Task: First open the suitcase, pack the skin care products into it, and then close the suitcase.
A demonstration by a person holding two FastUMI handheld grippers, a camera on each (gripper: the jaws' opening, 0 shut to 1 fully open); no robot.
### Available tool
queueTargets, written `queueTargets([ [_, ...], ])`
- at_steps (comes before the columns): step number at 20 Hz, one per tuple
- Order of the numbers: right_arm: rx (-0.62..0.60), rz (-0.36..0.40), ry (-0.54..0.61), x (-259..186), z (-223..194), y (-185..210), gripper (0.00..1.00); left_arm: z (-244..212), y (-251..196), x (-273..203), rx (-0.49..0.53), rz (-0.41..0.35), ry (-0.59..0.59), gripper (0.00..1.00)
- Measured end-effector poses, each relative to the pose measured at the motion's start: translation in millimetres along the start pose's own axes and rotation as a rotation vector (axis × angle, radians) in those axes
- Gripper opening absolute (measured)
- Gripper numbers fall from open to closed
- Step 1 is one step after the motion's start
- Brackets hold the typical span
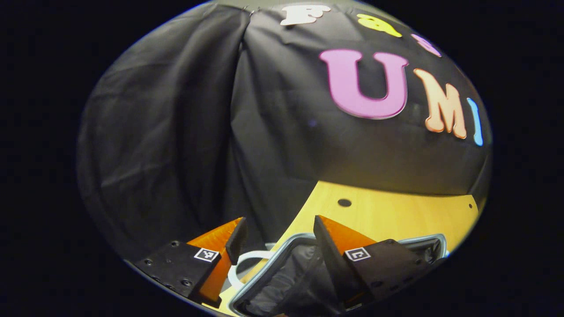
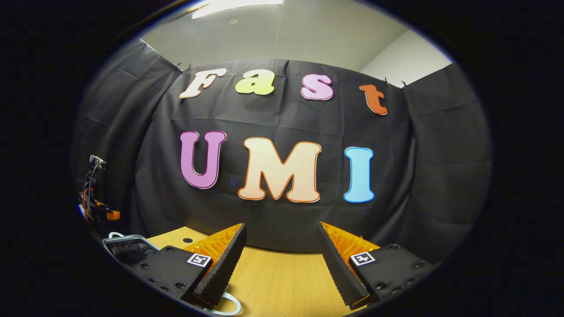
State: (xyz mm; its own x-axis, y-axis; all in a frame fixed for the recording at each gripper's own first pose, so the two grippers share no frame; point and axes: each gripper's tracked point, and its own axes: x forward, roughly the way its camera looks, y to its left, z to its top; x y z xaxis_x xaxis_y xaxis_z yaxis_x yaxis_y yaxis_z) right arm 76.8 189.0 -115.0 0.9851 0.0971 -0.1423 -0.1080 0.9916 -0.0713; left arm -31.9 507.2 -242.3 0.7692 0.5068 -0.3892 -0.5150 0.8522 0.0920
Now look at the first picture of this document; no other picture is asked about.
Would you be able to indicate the black backdrop cloth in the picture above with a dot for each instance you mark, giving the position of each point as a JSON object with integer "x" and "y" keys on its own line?
{"x": 176, "y": 132}

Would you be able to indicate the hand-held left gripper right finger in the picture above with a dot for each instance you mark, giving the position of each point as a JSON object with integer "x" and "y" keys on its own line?
{"x": 328, "y": 259}

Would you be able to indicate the pale blue suitcase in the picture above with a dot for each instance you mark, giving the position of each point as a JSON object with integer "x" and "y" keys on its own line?
{"x": 286, "y": 273}

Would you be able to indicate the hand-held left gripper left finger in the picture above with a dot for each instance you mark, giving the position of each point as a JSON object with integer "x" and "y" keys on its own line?
{"x": 238, "y": 242}

